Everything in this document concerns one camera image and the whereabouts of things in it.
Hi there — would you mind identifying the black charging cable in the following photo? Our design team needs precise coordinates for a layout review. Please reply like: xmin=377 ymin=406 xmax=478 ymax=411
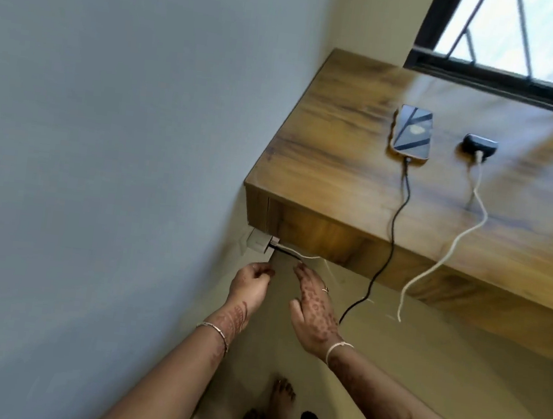
xmin=262 ymin=141 xmax=416 ymax=331

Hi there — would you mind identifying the small black charging case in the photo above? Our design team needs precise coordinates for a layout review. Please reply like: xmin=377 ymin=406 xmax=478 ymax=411
xmin=460 ymin=132 xmax=500 ymax=161

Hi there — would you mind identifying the thin white cable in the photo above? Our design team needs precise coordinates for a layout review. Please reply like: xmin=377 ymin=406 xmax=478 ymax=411
xmin=279 ymin=249 xmax=339 ymax=287

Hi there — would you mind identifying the black smartphone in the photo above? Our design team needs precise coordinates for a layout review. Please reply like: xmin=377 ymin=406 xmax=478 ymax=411
xmin=388 ymin=102 xmax=437 ymax=162

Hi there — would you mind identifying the white wall socket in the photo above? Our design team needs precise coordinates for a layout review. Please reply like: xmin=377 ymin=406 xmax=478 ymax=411
xmin=245 ymin=227 xmax=275 ymax=256

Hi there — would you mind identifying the person's left hand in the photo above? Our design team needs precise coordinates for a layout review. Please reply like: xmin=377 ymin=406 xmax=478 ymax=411
xmin=224 ymin=258 xmax=277 ymax=320

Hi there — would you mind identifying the metal window grille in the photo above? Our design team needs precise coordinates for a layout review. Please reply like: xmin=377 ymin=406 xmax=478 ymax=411
xmin=431 ymin=0 xmax=553 ymax=91

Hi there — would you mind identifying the wooden desk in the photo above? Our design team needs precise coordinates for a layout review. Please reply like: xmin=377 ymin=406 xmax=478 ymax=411
xmin=227 ymin=39 xmax=553 ymax=362

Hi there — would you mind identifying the person's right hand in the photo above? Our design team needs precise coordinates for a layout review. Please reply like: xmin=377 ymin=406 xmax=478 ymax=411
xmin=283 ymin=262 xmax=352 ymax=360

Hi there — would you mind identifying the thick white charging cable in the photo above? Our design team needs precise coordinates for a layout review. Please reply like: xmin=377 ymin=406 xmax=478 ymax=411
xmin=395 ymin=144 xmax=496 ymax=332

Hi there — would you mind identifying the person's right forearm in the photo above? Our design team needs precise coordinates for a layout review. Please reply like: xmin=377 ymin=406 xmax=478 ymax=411
xmin=320 ymin=341 xmax=469 ymax=419

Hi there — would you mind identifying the black window frame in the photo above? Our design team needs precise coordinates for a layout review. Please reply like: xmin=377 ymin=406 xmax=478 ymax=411
xmin=400 ymin=0 xmax=553 ymax=119

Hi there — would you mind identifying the white wrist bracelet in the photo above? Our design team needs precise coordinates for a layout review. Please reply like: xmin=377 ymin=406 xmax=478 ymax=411
xmin=325 ymin=339 xmax=355 ymax=368

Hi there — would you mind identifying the person's right foot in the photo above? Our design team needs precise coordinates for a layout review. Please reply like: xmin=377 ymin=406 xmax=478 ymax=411
xmin=267 ymin=376 xmax=299 ymax=419

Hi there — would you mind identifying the person's left forearm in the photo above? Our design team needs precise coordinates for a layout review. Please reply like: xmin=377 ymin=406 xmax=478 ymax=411
xmin=92 ymin=292 xmax=249 ymax=419

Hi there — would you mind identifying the silver wrist bangle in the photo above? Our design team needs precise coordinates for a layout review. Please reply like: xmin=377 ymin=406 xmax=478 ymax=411
xmin=192 ymin=321 xmax=233 ymax=357

